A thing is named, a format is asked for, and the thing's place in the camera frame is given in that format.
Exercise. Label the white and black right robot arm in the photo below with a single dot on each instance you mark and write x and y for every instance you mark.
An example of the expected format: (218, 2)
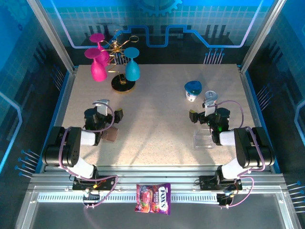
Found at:
(247, 148)

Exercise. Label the small pink can silver lid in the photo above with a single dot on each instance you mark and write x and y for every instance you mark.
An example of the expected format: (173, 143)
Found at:
(212, 95)

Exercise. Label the white cup with blue lid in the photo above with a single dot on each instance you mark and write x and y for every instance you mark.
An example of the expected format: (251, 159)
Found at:
(193, 87)

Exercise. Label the aluminium frame post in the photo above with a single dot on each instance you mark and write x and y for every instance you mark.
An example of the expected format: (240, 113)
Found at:
(263, 31)
(50, 31)

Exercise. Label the teal wine glass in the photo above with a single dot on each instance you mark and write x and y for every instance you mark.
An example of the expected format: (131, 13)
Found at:
(132, 70)

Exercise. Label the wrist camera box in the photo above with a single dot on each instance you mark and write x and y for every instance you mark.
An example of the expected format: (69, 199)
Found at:
(103, 108)
(209, 109)

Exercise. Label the purple fox's candy bag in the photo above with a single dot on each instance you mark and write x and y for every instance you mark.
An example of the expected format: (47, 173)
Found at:
(152, 198)

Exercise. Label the aluminium frame cross rail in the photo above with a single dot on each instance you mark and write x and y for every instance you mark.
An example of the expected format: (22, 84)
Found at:
(155, 177)

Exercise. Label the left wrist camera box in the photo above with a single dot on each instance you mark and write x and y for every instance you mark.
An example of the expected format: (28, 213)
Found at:
(103, 108)

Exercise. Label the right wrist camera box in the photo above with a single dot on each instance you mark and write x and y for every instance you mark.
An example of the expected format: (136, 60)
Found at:
(209, 109)

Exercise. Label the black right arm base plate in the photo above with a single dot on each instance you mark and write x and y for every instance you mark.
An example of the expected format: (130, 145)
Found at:
(207, 182)

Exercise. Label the aluminium table side rail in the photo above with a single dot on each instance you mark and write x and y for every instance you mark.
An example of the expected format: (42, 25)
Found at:
(67, 95)
(250, 95)

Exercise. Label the brown leather card holder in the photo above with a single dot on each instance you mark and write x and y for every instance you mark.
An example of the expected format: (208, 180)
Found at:
(112, 136)

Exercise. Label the small black connector box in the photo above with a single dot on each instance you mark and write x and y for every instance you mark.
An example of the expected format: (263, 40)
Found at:
(224, 200)
(93, 197)

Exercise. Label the pink wine glass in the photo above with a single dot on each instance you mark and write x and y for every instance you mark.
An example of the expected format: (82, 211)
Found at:
(98, 71)
(96, 37)

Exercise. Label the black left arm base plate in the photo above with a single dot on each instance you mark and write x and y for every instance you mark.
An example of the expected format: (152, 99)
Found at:
(109, 183)

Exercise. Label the clear acrylic tray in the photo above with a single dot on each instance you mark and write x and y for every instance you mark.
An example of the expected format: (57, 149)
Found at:
(201, 140)

